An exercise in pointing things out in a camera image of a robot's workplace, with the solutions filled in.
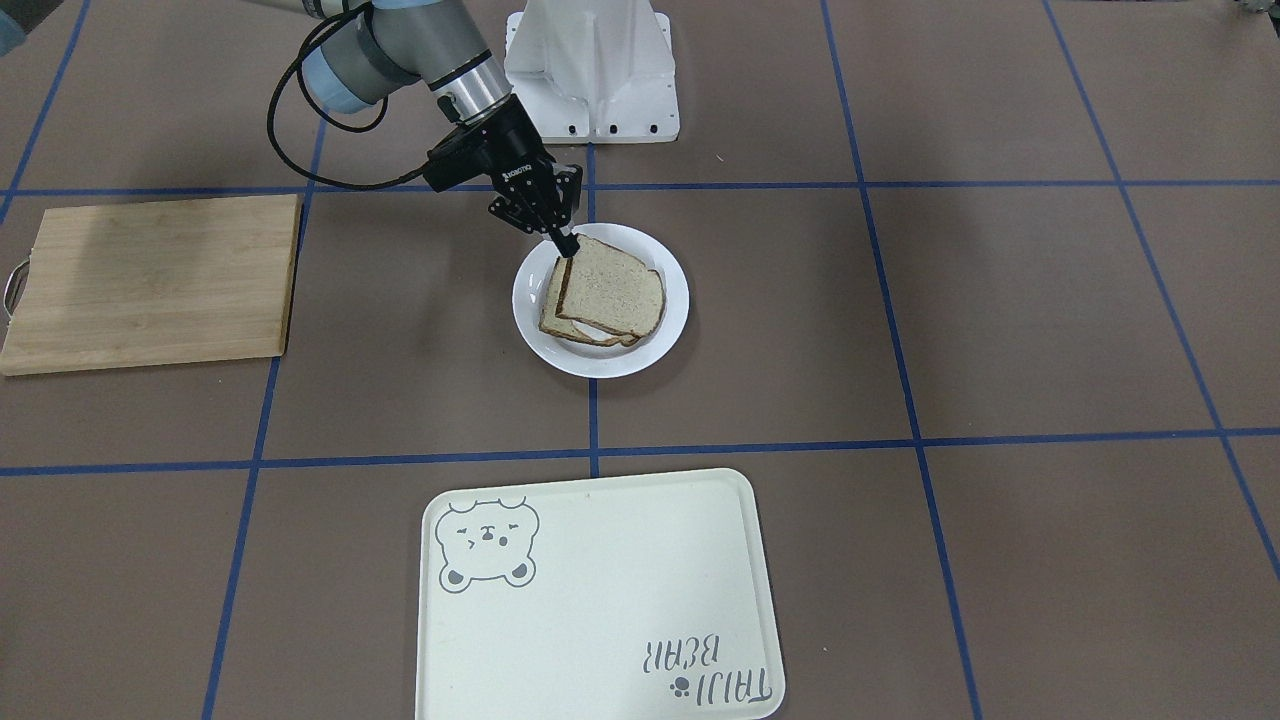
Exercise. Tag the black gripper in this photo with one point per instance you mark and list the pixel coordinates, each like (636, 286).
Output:
(511, 147)

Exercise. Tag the bread slice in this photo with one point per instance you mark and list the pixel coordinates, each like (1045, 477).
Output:
(612, 290)
(564, 329)

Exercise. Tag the white round plate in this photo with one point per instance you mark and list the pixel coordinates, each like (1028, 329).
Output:
(530, 288)

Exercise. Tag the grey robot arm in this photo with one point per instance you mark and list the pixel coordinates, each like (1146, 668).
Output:
(361, 52)

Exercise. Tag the fried egg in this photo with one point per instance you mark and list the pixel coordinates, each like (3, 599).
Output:
(586, 333)

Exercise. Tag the cream bear serving tray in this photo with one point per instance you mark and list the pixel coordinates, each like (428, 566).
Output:
(638, 597)

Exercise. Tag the wooden cutting board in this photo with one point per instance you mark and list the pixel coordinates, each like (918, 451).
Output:
(156, 283)

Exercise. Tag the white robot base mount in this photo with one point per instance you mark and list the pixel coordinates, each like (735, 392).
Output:
(594, 71)

